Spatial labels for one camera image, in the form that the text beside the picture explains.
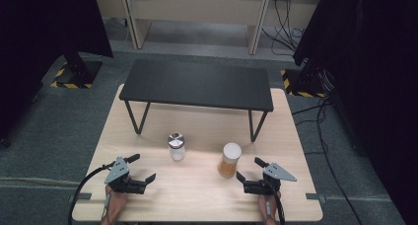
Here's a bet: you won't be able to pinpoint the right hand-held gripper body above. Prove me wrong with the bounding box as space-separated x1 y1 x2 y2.
243 162 298 196

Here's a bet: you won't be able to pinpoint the beige floor cable strip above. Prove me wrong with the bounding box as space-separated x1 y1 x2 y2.
0 177 83 188

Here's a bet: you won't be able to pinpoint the black shelf with metal legs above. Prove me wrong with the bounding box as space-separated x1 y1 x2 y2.
118 58 275 143

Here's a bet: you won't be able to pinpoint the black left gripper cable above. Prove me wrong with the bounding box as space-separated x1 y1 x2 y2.
67 164 117 225

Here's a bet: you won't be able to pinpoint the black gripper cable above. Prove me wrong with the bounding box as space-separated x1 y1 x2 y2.
267 180 286 225
67 164 117 225

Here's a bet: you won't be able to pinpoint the person's right hand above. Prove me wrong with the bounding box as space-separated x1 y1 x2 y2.
257 191 283 225

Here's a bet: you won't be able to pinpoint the orange jar with white lid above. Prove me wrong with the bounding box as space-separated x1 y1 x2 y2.
217 142 243 179

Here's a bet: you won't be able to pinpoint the black cables under desk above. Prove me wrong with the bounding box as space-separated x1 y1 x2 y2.
261 0 307 57

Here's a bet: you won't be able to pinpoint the black stand base hazard tape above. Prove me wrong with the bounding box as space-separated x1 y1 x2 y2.
280 67 327 99
49 51 104 90

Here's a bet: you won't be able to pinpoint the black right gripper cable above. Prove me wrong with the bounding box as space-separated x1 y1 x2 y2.
267 180 286 225

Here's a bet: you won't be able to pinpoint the grey table edge bracket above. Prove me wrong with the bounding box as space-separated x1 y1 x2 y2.
305 192 327 201
68 192 93 201

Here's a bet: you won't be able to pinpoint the person's left hand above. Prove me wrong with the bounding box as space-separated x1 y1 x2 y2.
101 185 129 225

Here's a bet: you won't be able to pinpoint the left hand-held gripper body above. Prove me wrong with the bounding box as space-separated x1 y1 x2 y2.
104 156 148 195

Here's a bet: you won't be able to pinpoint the light wooden desk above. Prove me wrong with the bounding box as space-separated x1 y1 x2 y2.
93 0 326 55

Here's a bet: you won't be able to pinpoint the glass jar with metal lid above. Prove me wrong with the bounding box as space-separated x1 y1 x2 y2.
167 131 186 162

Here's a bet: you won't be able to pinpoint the black curtain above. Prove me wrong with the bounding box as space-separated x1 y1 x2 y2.
293 0 418 225
0 0 114 142

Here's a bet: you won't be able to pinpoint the black floor cables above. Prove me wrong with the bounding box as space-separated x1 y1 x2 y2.
291 96 364 225

